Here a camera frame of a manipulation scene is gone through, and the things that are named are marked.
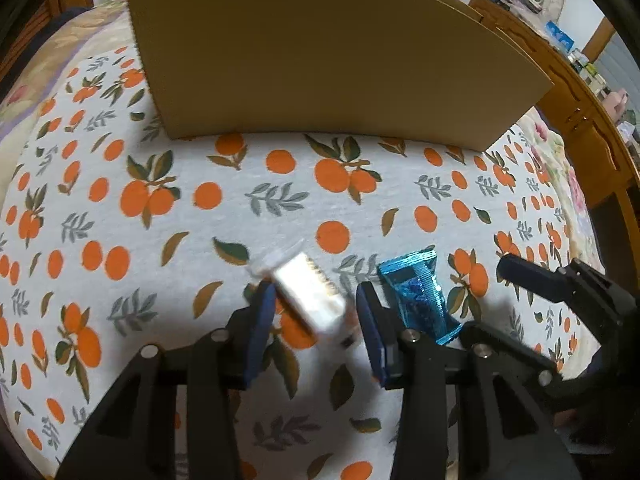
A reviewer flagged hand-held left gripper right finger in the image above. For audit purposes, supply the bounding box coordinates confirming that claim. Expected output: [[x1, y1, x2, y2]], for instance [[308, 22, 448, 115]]
[[355, 281, 583, 480]]

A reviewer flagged white snack packet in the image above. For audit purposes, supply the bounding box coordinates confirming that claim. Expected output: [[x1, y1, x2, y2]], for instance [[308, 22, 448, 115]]
[[246, 241, 358, 348]]

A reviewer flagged pink soft item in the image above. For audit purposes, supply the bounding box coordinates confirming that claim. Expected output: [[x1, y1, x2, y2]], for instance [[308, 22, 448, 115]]
[[602, 87, 632, 121]]

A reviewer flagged dark blue cloth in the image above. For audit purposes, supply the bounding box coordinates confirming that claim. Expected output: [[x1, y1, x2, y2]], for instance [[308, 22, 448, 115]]
[[30, 7, 91, 61]]

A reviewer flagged brown wooden cabinet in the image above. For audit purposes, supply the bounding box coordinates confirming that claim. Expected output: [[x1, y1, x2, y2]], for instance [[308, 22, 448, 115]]
[[469, 0, 640, 261]]

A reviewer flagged brown cardboard box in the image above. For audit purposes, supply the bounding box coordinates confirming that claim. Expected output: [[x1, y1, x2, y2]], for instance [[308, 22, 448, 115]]
[[124, 0, 555, 152]]

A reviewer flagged brown wooden window frame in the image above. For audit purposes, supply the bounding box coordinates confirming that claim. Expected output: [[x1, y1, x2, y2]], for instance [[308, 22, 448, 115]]
[[582, 15, 618, 61]]

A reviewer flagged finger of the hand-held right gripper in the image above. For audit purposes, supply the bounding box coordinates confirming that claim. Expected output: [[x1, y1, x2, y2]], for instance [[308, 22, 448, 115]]
[[497, 254, 576, 306], [457, 322, 558, 386]]

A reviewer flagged blue foil snack bar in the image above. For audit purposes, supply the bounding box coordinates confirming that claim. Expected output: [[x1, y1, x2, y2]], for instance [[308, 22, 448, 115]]
[[377, 249, 465, 346]]

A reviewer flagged pale floral quilt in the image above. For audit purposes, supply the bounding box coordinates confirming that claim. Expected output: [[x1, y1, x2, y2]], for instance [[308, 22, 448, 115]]
[[0, 0, 601, 281]]

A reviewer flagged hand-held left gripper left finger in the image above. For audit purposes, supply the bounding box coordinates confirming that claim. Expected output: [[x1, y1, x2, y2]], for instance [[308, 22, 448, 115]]
[[56, 280, 277, 480]]

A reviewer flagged group of small bottles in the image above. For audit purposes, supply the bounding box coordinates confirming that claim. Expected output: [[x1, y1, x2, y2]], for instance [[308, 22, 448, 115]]
[[570, 49, 603, 81]]

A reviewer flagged blue box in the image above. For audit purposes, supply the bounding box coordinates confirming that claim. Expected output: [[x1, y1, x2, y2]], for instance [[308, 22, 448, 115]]
[[545, 20, 576, 53]]

